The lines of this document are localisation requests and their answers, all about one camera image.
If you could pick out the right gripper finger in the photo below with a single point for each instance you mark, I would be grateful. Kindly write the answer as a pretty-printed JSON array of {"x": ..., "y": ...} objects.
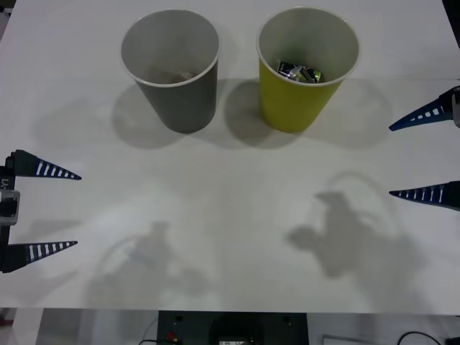
[
  {"x": 436, "y": 109},
  {"x": 445, "y": 194}
]

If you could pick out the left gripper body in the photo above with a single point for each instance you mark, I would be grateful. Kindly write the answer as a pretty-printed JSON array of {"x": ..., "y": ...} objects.
[{"x": 8, "y": 181}]

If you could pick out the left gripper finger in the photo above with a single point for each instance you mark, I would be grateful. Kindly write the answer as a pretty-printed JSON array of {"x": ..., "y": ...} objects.
[
  {"x": 46, "y": 168},
  {"x": 39, "y": 251}
]

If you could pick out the crushed green drink can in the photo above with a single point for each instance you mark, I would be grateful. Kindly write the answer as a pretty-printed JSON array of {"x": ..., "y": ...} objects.
[{"x": 312, "y": 75}]

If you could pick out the yellow-green plastic waste bin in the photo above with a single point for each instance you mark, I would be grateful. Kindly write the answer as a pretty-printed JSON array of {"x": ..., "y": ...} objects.
[{"x": 291, "y": 108}]

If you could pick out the grey plastic waste bin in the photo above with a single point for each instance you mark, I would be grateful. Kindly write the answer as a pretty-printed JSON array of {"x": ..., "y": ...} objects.
[{"x": 187, "y": 108}]

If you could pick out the brownish crumpled plastic bottle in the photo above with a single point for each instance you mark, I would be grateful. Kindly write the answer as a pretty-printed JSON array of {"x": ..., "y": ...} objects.
[{"x": 169, "y": 76}]

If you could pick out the crushed black drink can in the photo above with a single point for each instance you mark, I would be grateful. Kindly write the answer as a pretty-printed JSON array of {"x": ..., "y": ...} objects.
[{"x": 284, "y": 68}]

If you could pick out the black robot torso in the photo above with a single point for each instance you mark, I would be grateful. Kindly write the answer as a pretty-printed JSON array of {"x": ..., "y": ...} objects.
[{"x": 230, "y": 328}]

